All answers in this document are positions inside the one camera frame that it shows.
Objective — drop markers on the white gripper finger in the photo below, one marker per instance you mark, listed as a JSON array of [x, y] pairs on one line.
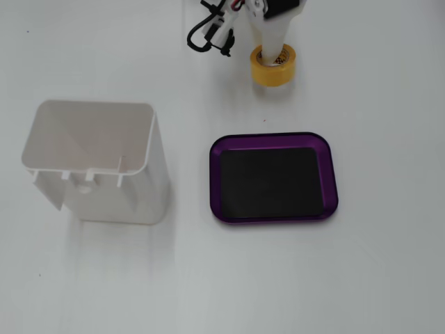
[[276, 35], [255, 29]]

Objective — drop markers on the yellow tape roll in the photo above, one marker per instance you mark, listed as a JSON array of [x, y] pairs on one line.
[[273, 74]]

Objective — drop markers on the white plastic box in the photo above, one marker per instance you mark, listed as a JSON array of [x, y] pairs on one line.
[[114, 195]]

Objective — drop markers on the black tray mat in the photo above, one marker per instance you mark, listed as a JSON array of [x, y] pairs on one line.
[[271, 182]]

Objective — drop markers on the purple metal tray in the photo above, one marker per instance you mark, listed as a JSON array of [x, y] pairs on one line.
[[330, 174]]

